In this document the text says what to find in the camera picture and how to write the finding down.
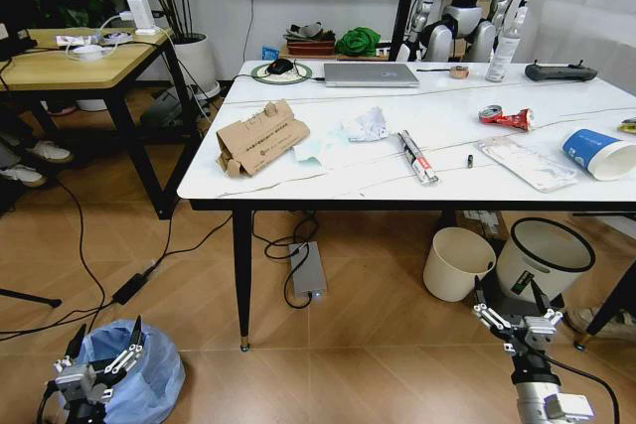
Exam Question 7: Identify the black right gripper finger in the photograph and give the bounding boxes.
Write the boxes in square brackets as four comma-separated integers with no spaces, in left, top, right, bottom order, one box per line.
[471,274,514,339]
[530,278,565,330]

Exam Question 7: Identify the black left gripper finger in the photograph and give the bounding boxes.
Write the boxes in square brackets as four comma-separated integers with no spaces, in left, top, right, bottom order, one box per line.
[53,323,88,373]
[102,315,146,376]

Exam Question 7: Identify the white bin black rim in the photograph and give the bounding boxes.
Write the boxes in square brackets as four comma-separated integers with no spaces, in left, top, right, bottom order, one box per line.
[495,216,597,307]

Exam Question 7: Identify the bin with blue bag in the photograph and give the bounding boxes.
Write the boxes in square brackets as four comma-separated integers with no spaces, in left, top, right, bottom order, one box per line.
[79,319,187,424]

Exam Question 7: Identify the plain white bin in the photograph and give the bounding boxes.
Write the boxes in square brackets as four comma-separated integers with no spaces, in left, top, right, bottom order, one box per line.
[422,226,498,303]

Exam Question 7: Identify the black power adapter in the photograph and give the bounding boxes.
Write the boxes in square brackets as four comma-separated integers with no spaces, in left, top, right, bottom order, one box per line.
[111,268,153,306]

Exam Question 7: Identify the beige shoe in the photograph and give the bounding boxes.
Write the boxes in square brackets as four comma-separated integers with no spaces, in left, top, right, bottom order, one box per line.
[565,305,636,344]

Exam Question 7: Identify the black tripod leg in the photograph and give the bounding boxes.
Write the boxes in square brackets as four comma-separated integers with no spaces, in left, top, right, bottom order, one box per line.
[0,287,64,309]

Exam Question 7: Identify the black table leg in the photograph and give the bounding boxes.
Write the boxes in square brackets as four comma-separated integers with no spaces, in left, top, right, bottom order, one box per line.
[232,209,253,351]

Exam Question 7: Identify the clear plastic wrapper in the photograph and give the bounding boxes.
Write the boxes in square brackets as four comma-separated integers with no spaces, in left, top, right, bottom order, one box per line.
[476,135,580,195]

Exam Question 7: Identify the long silver foil wrapper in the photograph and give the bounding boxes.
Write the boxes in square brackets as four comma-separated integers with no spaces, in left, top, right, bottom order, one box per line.
[396,129,440,188]

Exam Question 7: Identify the blue white paper cup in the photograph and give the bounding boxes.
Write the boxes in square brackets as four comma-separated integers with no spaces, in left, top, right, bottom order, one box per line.
[559,127,636,183]

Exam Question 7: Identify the white shoe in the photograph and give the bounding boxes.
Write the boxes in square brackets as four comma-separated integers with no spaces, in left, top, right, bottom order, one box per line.
[24,139,76,165]
[0,164,49,189]

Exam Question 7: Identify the grey power box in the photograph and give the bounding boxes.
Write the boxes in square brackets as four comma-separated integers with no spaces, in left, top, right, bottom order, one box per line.
[287,240,330,304]

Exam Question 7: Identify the crushed red can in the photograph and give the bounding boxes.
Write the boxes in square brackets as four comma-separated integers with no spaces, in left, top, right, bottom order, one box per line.
[477,104,537,133]

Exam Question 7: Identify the crumpled white paper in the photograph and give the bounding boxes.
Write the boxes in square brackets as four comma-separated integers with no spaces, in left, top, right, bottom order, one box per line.
[340,105,390,143]

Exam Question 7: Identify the pale green tissue paper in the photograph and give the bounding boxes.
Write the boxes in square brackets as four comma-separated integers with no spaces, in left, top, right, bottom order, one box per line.
[291,129,350,170]

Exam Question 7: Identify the black handheld controller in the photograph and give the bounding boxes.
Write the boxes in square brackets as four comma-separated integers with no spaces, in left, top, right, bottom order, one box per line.
[524,60,599,83]

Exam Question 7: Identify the grey floor appliance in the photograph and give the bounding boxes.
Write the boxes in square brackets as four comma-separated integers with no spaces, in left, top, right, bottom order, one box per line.
[138,88,200,130]

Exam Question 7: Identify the flattened brown cardboard box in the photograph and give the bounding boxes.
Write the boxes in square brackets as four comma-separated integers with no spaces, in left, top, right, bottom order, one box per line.
[214,98,312,180]

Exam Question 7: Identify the clear plastic water bottle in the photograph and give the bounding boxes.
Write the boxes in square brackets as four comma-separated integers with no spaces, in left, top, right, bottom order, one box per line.
[484,10,526,83]

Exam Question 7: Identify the silver laptop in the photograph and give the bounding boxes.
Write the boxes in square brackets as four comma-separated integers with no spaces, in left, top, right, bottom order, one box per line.
[322,62,421,89]

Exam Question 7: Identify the wooden side table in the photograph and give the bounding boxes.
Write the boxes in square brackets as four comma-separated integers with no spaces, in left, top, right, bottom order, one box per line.
[0,26,201,220]

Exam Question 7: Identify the white plant pot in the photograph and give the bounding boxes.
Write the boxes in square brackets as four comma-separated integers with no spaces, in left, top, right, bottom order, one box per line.
[170,32,223,98]

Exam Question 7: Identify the green crumpled cloth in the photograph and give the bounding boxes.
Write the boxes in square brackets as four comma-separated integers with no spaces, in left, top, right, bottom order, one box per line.
[334,26,383,59]

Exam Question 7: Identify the white round charger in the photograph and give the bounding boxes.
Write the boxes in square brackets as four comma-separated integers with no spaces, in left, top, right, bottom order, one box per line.
[66,44,106,62]
[96,30,133,46]

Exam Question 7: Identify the round green mouse pad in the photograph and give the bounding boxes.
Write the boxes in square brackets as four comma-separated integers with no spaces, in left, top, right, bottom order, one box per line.
[250,61,314,84]

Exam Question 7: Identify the white humanoid robot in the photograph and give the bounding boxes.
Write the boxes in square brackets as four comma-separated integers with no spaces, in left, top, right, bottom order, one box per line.
[397,0,531,64]

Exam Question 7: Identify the brown planter tray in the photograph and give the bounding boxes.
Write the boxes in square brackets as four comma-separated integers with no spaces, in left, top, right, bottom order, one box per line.
[281,21,340,59]

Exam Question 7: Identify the black metal stand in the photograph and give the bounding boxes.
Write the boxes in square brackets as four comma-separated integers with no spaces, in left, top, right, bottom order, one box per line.
[389,0,427,63]

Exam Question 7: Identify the white upright router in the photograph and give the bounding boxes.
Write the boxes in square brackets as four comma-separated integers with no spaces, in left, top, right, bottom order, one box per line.
[125,0,157,38]

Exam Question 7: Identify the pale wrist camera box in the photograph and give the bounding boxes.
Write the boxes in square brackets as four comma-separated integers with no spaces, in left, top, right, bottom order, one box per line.
[524,317,560,345]
[54,363,98,393]

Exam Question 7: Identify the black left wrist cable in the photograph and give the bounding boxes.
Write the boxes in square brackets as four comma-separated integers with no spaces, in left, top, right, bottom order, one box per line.
[36,378,66,424]

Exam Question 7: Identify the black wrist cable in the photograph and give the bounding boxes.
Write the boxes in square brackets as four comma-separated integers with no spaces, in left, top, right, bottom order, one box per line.
[539,349,622,424]
[36,378,66,424]

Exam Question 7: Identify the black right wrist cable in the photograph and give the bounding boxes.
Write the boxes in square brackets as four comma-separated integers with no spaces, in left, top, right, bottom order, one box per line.
[539,349,622,424]

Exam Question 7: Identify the black floor cable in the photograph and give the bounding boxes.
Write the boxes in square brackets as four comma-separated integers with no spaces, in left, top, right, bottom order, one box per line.
[0,173,235,344]

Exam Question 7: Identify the black power box cable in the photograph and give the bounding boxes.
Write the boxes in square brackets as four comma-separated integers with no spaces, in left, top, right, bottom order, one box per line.
[250,210,320,310]

